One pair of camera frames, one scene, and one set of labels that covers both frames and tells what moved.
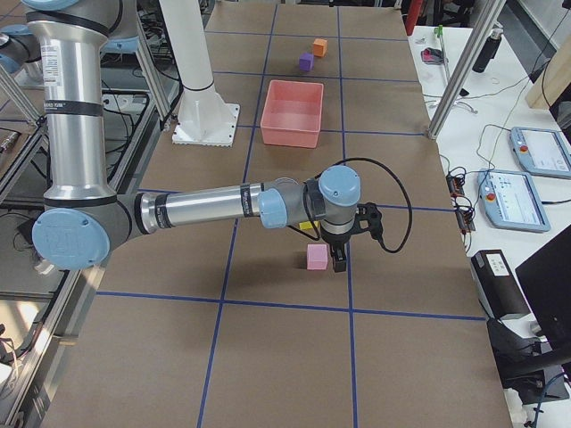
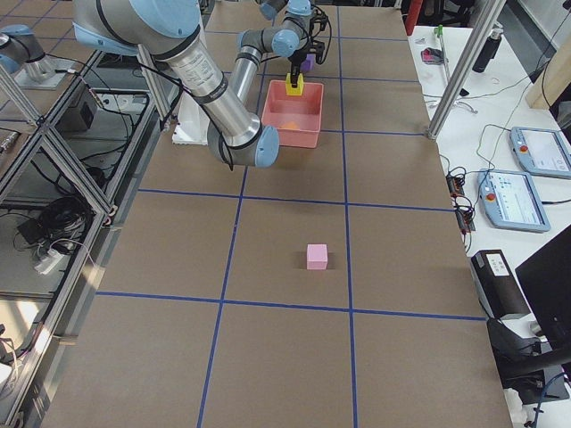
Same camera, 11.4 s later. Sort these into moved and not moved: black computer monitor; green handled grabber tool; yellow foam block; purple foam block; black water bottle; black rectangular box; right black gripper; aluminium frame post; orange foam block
Moved: right black gripper; yellow foam block; orange foam block
Not moved: black water bottle; black rectangular box; green handled grabber tool; aluminium frame post; black computer monitor; purple foam block
